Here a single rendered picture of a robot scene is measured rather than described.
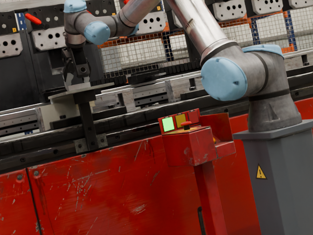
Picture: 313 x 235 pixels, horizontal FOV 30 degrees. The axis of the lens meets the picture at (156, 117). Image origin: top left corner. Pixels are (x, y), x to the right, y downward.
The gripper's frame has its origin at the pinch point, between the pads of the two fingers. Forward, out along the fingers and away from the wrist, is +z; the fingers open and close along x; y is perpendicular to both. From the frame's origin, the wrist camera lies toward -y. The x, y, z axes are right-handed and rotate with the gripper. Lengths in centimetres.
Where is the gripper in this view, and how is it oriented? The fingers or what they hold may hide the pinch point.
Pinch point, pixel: (77, 88)
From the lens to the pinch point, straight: 220.7
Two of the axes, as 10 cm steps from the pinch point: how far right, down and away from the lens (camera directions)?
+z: -0.9, 7.7, 6.4
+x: -9.0, 2.1, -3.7
